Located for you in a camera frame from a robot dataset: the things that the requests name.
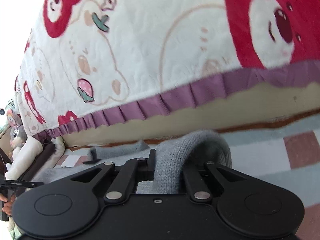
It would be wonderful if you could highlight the person's left hand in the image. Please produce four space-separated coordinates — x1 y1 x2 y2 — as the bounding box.
0 194 13 216

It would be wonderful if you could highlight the grey plush rabbit toy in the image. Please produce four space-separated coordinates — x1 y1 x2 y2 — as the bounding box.
6 109 27 153

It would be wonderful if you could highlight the white folded cloth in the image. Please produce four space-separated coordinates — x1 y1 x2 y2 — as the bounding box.
5 136 43 180

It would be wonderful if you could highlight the bear print blanket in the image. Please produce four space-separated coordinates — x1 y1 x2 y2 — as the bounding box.
14 0 320 141

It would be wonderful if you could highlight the dark brown folded cloth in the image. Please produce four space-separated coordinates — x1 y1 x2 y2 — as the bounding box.
19 142 57 181

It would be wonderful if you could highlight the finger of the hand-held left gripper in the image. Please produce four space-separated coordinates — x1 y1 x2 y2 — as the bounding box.
0 179 44 188

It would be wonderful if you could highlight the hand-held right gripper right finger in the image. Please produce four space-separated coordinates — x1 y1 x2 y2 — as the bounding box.
184 162 247 200

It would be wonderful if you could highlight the beige bed base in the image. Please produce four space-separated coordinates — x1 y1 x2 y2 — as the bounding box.
62 81 320 147

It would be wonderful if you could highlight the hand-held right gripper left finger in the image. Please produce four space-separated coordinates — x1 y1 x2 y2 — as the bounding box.
71 149 155 203

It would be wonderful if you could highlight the cream folded cloth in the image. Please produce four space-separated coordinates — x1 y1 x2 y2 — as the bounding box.
40 137 66 168

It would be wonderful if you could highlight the grey sweater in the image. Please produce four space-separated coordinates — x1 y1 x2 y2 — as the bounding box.
40 129 232 196

